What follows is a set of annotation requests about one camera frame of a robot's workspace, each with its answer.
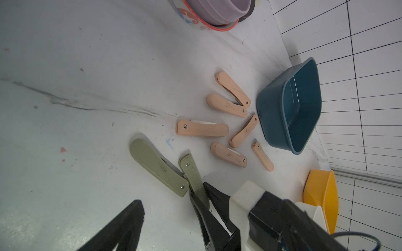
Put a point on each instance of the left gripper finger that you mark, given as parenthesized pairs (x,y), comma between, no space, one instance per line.
(122,233)

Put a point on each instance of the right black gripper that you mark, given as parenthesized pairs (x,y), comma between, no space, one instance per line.
(265,222)

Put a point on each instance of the olive green folding knife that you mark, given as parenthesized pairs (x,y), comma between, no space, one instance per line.
(147,157)
(190,170)

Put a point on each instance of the white storage box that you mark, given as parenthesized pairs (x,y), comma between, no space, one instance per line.
(315,213)

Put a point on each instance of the yellow storage box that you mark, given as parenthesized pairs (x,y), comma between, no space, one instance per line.
(321,190)

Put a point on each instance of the dark teal storage box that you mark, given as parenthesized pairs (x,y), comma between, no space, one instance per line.
(290,106)

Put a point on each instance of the pink glass bowl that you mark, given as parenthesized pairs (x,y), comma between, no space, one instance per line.
(213,15)

